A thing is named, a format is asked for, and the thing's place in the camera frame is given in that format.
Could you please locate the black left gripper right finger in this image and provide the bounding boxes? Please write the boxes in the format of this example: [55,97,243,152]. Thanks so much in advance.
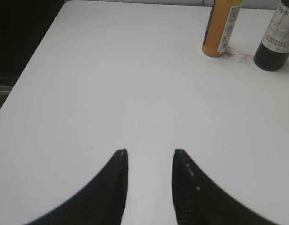
[171,149,272,225]

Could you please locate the dark red wine bottle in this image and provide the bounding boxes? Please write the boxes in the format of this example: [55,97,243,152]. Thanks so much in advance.
[253,0,289,71]

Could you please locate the orange juice bottle white cap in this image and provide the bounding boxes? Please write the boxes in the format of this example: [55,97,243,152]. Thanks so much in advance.
[202,0,242,57]

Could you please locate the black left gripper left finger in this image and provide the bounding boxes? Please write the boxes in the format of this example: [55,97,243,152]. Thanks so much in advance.
[31,149,128,225]

